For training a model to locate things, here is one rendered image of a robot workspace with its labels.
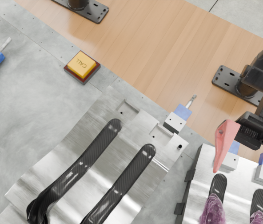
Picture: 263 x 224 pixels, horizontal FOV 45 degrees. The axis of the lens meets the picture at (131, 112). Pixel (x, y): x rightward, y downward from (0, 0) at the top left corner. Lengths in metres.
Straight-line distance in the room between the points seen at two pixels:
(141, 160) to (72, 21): 0.52
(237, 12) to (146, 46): 1.27
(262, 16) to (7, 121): 1.76
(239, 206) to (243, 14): 1.57
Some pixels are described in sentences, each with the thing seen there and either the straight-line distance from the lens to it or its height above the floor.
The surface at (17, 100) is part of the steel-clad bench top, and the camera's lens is 0.98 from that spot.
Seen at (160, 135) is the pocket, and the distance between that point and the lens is 0.84.
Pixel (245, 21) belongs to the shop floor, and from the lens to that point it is 2.21.
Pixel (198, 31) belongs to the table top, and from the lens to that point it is 1.08.
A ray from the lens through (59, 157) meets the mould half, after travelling 0.81.
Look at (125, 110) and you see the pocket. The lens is 0.86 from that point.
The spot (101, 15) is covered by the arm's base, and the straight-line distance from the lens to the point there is 1.07.
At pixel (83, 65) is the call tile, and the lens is 0.95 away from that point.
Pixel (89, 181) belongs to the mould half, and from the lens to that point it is 0.79.
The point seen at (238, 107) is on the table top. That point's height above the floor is 0.80.
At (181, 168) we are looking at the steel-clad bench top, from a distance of 0.90.
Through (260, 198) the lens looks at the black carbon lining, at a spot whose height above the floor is 0.85.
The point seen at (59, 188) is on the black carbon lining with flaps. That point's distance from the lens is 0.77.
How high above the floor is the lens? 1.67
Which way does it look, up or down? 70 degrees down
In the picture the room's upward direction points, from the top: 6 degrees clockwise
